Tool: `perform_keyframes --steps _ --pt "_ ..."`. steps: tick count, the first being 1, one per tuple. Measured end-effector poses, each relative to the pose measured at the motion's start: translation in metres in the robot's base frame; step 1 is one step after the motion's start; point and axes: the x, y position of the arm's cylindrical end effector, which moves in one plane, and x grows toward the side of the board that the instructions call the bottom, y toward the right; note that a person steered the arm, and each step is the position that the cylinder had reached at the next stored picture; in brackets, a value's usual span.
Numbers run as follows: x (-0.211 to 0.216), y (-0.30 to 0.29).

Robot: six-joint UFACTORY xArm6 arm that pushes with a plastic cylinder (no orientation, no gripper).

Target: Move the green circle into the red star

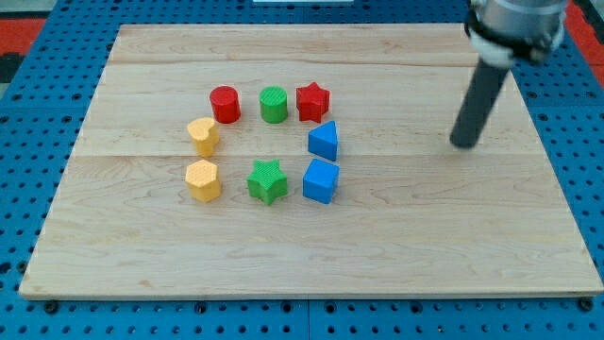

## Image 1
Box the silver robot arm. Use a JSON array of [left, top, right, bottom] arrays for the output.
[[465, 0, 568, 69]]

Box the green star block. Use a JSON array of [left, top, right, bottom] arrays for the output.
[[247, 159, 288, 206]]

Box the red star block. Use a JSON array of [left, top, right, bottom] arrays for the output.
[[295, 82, 330, 123]]

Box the blue cube block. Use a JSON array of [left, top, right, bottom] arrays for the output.
[[303, 159, 340, 204]]

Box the blue triangle block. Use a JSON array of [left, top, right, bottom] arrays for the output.
[[308, 121, 339, 162]]

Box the green cylinder block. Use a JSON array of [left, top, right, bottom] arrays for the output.
[[259, 86, 288, 124]]

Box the light wooden board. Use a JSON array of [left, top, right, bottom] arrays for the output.
[[20, 24, 603, 300]]

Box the red cylinder block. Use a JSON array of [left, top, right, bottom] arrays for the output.
[[210, 86, 241, 124]]

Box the yellow hexagon block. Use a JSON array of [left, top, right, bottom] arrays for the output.
[[185, 160, 222, 203]]

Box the yellow heart block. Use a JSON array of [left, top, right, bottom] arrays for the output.
[[187, 117, 220, 157]]

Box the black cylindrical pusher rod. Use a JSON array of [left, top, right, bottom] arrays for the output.
[[449, 58, 509, 149]]

